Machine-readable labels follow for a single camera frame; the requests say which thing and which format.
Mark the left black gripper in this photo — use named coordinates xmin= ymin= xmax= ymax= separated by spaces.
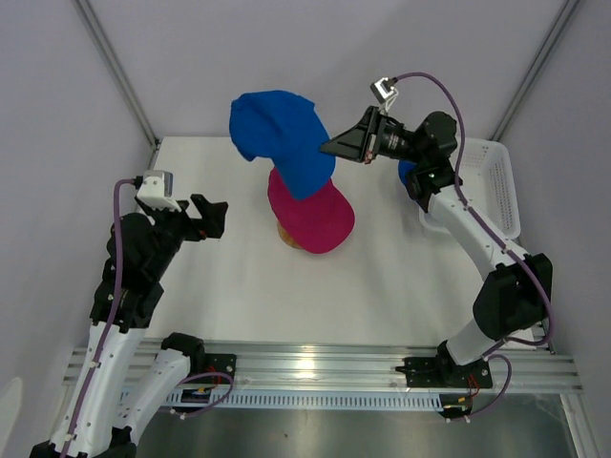
xmin=137 ymin=192 xmax=227 ymax=278

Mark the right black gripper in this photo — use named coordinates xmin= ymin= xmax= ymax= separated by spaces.
xmin=320 ymin=106 xmax=426 ymax=166

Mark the blue cap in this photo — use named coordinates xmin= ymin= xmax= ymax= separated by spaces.
xmin=229 ymin=90 xmax=335 ymax=200
xmin=397 ymin=161 xmax=416 ymax=187

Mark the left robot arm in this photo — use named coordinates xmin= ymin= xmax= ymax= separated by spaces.
xmin=31 ymin=194 xmax=228 ymax=457

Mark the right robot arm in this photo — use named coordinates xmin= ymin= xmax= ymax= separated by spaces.
xmin=321 ymin=106 xmax=553 ymax=388

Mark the wooden hat stand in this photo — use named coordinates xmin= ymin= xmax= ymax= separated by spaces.
xmin=277 ymin=222 xmax=303 ymax=250

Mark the white plastic basket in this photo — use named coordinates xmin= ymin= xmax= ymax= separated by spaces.
xmin=418 ymin=137 xmax=522 ymax=240

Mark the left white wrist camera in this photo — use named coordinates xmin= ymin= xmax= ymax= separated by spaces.
xmin=136 ymin=170 xmax=181 ymax=212

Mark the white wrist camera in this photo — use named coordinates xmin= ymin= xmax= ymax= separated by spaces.
xmin=136 ymin=170 xmax=181 ymax=212
xmin=369 ymin=77 xmax=399 ymax=115

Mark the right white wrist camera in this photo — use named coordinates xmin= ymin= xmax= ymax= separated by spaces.
xmin=369 ymin=77 xmax=399 ymax=115

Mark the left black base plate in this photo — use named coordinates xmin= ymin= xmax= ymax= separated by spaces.
xmin=203 ymin=353 xmax=238 ymax=385

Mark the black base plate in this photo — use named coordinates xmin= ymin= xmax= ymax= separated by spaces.
xmin=394 ymin=356 xmax=493 ymax=389
xmin=203 ymin=353 xmax=238 ymax=385

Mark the aluminium mounting rail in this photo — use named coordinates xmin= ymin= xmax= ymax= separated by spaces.
xmin=204 ymin=341 xmax=583 ymax=394

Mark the left frame post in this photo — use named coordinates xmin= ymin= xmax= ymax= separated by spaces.
xmin=71 ymin=0 xmax=159 ymax=151

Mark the frame post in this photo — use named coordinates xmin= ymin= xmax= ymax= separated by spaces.
xmin=71 ymin=0 xmax=159 ymax=151
xmin=489 ymin=0 xmax=584 ymax=142

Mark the right frame post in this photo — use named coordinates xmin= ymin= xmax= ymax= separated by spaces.
xmin=489 ymin=0 xmax=584 ymax=142

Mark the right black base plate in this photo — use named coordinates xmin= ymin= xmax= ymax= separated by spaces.
xmin=394 ymin=356 xmax=493 ymax=389

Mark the white slotted cable duct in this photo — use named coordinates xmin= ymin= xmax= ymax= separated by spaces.
xmin=161 ymin=388 xmax=443 ymax=412

